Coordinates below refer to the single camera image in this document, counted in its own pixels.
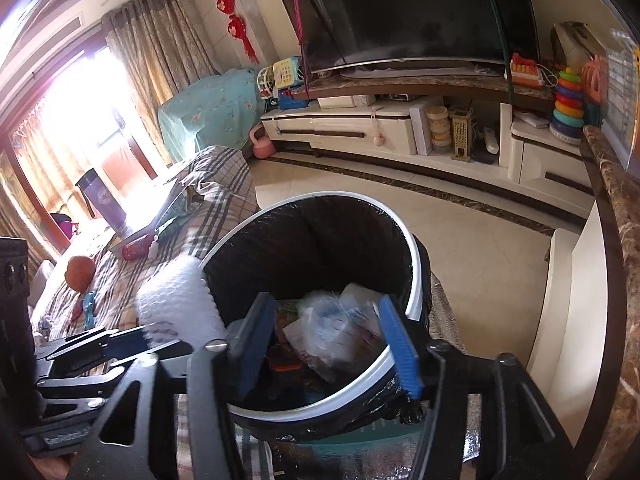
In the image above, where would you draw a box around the beige window curtain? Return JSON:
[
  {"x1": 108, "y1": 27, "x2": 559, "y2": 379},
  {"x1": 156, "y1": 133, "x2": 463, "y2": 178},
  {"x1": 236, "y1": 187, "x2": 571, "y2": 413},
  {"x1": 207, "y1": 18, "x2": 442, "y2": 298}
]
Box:
[{"x1": 101, "y1": 0, "x2": 216, "y2": 165}]

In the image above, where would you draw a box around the blue lollipop wrapper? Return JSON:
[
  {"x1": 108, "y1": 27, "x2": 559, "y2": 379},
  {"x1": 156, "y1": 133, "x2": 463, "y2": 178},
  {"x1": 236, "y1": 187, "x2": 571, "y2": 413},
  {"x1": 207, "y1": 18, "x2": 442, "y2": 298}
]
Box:
[{"x1": 81, "y1": 290, "x2": 96, "y2": 330}]

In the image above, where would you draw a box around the orange round fruit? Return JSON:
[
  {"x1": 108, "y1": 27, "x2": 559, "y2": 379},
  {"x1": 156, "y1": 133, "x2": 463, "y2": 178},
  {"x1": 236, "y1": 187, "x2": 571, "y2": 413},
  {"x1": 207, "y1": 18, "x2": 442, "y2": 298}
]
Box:
[{"x1": 64, "y1": 256, "x2": 96, "y2": 294}]

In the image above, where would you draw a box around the white foam fruit net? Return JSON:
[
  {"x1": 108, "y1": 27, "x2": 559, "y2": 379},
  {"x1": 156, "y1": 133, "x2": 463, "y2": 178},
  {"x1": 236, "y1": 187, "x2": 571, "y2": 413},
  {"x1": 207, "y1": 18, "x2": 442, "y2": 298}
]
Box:
[{"x1": 134, "y1": 255, "x2": 227, "y2": 350}]

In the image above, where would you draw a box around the blue white wrapper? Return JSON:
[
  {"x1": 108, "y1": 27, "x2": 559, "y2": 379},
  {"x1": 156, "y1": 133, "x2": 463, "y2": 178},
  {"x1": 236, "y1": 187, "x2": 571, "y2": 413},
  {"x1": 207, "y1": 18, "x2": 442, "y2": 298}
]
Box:
[{"x1": 283, "y1": 292, "x2": 385, "y2": 384}]

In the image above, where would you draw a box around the orange toy phone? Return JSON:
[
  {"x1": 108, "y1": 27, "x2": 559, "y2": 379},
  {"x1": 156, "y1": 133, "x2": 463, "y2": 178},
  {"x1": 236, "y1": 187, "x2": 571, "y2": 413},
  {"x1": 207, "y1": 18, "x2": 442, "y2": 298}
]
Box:
[{"x1": 509, "y1": 53, "x2": 544, "y2": 89}]

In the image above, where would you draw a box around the rainbow stacking ring toy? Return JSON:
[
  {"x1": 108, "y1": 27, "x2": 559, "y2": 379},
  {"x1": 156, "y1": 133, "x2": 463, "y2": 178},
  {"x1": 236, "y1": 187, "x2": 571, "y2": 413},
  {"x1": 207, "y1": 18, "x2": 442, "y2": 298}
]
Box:
[{"x1": 549, "y1": 67, "x2": 585, "y2": 145}]

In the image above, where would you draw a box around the stack of children books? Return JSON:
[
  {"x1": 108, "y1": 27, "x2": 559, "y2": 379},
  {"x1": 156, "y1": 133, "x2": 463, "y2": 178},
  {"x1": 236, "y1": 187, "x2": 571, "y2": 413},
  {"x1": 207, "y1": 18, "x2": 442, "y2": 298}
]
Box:
[{"x1": 107, "y1": 180, "x2": 204, "y2": 256}]

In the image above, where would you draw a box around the teal cloth covered furniture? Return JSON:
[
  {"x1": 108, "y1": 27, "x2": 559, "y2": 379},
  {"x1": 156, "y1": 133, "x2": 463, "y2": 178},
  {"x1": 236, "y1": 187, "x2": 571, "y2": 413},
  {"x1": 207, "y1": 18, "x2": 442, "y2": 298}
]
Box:
[{"x1": 157, "y1": 68, "x2": 265, "y2": 162}]

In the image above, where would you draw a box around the red hanging knot decoration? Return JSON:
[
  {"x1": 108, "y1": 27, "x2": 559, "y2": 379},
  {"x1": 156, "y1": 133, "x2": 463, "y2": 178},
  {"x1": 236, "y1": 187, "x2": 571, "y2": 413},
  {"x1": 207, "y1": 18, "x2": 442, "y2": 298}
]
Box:
[{"x1": 216, "y1": 0, "x2": 259, "y2": 64}]

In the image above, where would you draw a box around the red pencil case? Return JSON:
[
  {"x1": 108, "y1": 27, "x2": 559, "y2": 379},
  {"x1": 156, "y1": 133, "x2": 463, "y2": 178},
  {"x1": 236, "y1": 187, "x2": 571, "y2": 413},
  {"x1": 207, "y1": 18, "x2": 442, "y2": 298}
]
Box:
[{"x1": 122, "y1": 233, "x2": 155, "y2": 261}]

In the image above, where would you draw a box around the purple water bottle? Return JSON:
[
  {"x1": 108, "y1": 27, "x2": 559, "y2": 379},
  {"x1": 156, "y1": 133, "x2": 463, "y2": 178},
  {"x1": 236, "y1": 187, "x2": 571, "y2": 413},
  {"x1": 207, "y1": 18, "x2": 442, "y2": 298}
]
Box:
[{"x1": 76, "y1": 168, "x2": 126, "y2": 232}]

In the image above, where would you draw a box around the plaid checked table cloth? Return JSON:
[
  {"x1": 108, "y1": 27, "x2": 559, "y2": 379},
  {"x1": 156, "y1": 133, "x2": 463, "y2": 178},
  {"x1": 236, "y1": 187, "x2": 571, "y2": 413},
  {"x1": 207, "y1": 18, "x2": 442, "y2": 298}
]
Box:
[{"x1": 31, "y1": 144, "x2": 281, "y2": 480}]

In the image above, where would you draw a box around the black flat television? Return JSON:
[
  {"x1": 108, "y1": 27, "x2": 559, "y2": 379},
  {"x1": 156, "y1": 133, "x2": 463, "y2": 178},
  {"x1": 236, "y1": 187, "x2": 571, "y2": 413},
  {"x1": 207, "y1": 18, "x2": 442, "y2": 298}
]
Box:
[{"x1": 281, "y1": 0, "x2": 539, "y2": 73}]

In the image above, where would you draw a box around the white red plastic bag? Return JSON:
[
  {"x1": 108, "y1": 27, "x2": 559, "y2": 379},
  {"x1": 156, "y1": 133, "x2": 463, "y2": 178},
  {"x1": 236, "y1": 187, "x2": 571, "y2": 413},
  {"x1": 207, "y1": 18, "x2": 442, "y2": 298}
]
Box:
[{"x1": 338, "y1": 283, "x2": 384, "y2": 356}]

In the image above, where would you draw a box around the white tv cabinet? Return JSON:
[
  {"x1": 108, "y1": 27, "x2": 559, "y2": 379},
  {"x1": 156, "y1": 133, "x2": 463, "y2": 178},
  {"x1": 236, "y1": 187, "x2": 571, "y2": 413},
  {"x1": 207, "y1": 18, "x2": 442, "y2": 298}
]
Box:
[{"x1": 262, "y1": 72, "x2": 593, "y2": 219}]

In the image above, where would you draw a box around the pink kettlebell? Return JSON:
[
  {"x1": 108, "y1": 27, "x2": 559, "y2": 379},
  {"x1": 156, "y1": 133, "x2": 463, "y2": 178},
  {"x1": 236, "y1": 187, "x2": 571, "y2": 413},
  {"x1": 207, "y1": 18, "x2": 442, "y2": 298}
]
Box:
[{"x1": 248, "y1": 122, "x2": 277, "y2": 159}]

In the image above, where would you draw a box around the white round trash bin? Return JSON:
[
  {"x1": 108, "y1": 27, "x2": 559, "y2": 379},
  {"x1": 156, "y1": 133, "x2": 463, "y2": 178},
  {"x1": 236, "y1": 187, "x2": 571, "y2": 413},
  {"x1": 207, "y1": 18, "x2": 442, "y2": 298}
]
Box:
[{"x1": 198, "y1": 190, "x2": 434, "y2": 443}]

